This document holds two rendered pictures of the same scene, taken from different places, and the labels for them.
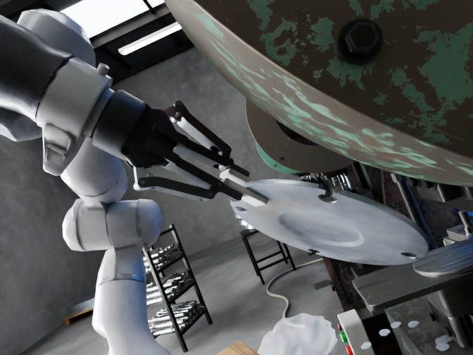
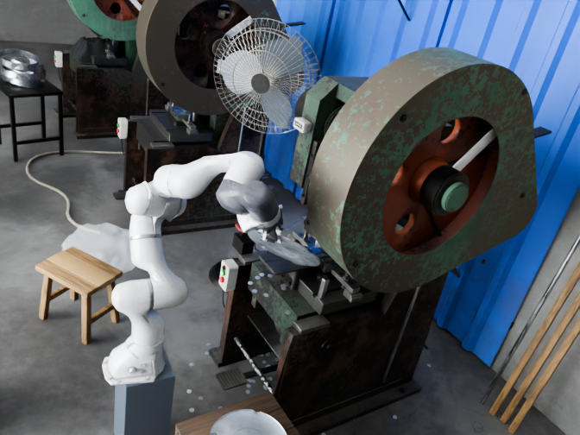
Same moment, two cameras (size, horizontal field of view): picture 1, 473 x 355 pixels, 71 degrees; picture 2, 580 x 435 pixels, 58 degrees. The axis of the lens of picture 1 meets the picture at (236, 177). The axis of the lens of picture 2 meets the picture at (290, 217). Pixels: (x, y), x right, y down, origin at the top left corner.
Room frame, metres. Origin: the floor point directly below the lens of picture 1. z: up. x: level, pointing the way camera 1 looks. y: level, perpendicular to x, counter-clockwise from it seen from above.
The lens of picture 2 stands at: (-0.69, 1.05, 1.97)
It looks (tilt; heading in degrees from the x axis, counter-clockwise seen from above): 28 degrees down; 317
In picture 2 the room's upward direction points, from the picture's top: 12 degrees clockwise
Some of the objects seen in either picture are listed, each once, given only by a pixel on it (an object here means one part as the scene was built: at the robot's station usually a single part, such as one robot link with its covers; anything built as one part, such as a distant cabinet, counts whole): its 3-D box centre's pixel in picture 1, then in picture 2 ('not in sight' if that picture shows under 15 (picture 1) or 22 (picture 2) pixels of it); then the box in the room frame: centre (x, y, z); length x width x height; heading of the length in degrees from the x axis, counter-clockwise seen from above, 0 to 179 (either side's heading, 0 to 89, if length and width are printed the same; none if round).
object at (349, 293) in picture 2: not in sight; (347, 279); (0.44, -0.42, 0.76); 0.17 x 0.06 x 0.10; 174
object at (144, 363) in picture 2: not in sight; (135, 352); (0.65, 0.41, 0.52); 0.22 x 0.19 x 0.14; 79
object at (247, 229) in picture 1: (262, 239); (27, 102); (3.69, -0.01, 0.40); 0.45 x 0.40 x 0.79; 6
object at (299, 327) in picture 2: not in sight; (368, 342); (0.32, -0.54, 0.45); 0.92 x 0.12 x 0.90; 84
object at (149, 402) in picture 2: not in sight; (142, 405); (0.64, 0.37, 0.23); 0.18 x 0.18 x 0.45; 79
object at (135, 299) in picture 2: not in sight; (138, 311); (0.65, 0.40, 0.71); 0.18 x 0.11 x 0.25; 77
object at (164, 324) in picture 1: (163, 287); not in sight; (2.87, 0.94, 0.47); 0.46 x 0.43 x 0.95; 64
